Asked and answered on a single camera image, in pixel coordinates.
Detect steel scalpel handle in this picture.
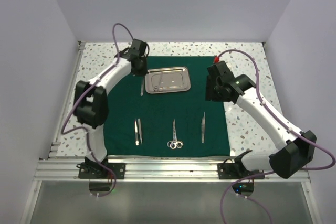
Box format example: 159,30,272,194
201,118,204,138
201,112,206,144

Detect steel instrument tray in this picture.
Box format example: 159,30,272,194
144,67,191,94

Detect green surgical cloth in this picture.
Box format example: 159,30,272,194
103,56,230,157

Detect steel forceps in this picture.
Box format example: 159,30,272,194
166,119,182,149

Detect steel scissors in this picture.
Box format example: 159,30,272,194
153,71,164,92
169,123,183,150

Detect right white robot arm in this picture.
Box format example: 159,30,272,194
205,61,317,179

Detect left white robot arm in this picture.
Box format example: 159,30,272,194
73,39,149,178

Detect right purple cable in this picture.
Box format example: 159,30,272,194
215,49,336,224

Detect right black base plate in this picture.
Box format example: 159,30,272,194
217,163,265,179

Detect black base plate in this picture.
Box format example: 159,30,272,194
217,163,265,179
76,163,126,179

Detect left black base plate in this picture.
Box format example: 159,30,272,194
76,163,126,179

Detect aluminium left side rail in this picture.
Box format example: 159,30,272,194
38,41,86,161

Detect aluminium rail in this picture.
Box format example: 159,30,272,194
33,155,311,183
38,41,86,161

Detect aluminium front rail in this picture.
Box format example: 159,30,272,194
33,155,311,183

